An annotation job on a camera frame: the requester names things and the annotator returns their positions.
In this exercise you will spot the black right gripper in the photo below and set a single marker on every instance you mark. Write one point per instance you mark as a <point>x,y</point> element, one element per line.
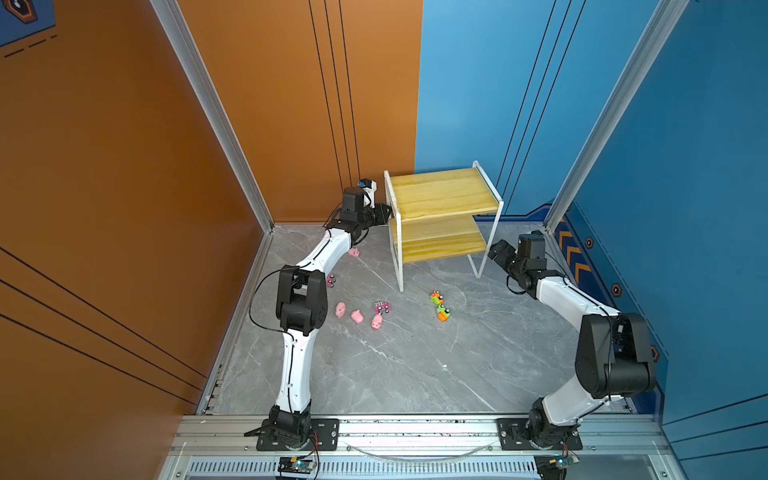
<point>498,246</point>

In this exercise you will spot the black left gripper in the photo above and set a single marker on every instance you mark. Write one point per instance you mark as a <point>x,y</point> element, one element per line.
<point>377,211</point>

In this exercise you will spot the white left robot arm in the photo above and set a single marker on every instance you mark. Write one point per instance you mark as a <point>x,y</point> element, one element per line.
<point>302,298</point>

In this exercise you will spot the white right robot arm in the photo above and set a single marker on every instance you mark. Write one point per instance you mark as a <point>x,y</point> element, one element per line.
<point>613,358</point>

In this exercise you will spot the wooden two-tier shelf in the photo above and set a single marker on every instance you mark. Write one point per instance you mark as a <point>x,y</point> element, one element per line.
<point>441,215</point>

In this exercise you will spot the orange green toy car upper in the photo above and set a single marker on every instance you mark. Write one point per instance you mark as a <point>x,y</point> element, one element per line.
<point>437,298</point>

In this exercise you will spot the green orange toy car lower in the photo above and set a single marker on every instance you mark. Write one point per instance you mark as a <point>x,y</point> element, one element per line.
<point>443,313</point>

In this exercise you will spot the pink teal toy van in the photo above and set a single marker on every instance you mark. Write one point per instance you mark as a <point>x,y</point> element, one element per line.
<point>382,307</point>

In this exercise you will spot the right controller board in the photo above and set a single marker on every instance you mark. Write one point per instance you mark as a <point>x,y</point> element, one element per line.
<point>555,467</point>

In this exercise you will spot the controller board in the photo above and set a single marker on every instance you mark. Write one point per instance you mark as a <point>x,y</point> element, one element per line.
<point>555,467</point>
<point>297,468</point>

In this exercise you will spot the left controller board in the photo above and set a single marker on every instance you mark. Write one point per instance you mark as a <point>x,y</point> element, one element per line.
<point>297,468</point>

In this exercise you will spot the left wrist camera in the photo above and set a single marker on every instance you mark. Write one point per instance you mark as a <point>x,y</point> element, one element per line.
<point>369,188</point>

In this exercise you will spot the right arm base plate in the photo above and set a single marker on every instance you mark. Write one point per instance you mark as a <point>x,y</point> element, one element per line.
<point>517,434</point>

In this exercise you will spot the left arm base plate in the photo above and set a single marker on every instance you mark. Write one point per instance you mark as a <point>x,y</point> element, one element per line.
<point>299,434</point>

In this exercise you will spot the left aluminium corner post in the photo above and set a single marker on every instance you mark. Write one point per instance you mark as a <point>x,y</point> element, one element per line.
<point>177,31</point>

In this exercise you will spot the aluminium corner post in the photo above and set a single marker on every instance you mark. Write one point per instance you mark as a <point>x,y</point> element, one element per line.
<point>653,38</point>
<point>177,31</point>

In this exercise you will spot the aluminium mounting rail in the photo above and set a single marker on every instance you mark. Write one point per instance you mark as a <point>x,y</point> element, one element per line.
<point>420,446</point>

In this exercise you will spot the right aluminium corner post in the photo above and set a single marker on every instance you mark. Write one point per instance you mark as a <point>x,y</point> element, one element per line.
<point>653,38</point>

